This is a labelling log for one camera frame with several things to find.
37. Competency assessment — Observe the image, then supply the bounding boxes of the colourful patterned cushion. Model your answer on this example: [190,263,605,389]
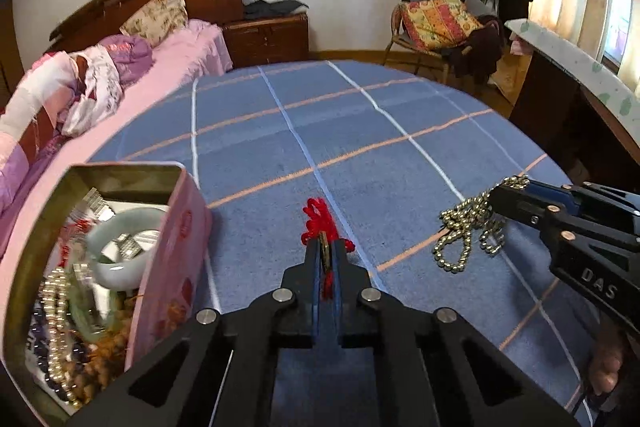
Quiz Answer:
[400,0,485,54]

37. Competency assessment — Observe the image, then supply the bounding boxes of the gold bead chain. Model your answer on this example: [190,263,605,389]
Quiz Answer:
[432,175,531,276]

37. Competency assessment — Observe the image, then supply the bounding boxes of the metal frame chair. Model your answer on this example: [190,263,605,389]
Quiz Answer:
[382,0,501,84]

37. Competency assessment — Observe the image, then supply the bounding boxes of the silver metal watch band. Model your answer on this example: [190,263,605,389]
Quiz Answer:
[65,187,119,233]
[100,229,164,261]

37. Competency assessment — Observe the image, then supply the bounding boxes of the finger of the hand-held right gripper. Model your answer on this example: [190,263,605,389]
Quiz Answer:
[490,184,574,240]
[522,179,640,238]

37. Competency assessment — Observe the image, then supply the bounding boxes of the blue checked tablecloth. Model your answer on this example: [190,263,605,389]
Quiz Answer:
[75,59,606,427]

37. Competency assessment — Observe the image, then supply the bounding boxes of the pink tin box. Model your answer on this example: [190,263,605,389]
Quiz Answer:
[0,162,214,426]

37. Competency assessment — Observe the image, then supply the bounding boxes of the floral pillow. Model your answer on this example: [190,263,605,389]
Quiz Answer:
[119,0,190,47]

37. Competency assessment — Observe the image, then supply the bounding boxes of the bed with pink sheet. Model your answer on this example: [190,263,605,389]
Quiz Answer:
[0,19,236,258]

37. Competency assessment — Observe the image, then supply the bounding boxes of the pink white patchwork quilt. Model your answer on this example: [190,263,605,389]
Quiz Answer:
[0,52,89,228]

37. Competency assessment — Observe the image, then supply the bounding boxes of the brown wooden bead necklace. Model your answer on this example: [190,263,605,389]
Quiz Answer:
[75,297,146,403]

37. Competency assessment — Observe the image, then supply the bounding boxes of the wooden nightstand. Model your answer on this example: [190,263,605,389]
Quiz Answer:
[222,12,311,70]

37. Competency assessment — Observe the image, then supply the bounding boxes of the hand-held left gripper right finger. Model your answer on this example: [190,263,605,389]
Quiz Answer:
[332,241,581,427]

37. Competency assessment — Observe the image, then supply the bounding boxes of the green jade bracelet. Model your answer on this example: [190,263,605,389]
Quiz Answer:
[67,252,136,344]

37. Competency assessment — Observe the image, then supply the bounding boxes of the window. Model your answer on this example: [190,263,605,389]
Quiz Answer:
[602,0,639,68]

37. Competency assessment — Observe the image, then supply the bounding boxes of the white jade bangle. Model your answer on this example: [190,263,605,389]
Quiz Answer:
[85,206,171,292]

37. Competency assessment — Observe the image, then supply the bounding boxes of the dark folded clothes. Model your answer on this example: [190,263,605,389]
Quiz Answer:
[242,0,310,20]

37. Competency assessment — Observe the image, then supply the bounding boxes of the red knotted cord charm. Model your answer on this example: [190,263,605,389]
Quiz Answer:
[300,197,357,303]

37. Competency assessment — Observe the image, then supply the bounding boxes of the white patterned cloth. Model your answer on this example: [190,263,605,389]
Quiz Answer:
[60,44,126,138]

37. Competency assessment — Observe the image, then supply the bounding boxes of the dark clothes on chair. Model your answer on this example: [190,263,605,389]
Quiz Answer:
[440,14,506,86]

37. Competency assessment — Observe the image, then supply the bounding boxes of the person's right hand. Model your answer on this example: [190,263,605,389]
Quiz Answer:
[587,332,627,399]

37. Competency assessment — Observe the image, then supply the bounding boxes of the pearl necklace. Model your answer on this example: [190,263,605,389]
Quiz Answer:
[37,267,86,408]

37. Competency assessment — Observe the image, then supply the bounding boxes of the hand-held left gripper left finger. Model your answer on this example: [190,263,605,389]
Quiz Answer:
[65,239,323,427]

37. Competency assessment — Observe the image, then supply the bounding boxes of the dark wooden desk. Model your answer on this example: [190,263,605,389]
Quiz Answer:
[506,47,640,202]

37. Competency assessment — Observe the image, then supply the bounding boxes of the purple bead bracelet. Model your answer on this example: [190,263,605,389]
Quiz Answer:
[25,307,91,399]

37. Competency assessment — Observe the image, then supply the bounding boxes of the white patterned desk cover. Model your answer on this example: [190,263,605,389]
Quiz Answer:
[505,18,640,148]

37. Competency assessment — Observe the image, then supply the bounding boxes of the purple quilt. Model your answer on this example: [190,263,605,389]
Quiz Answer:
[30,34,154,88]

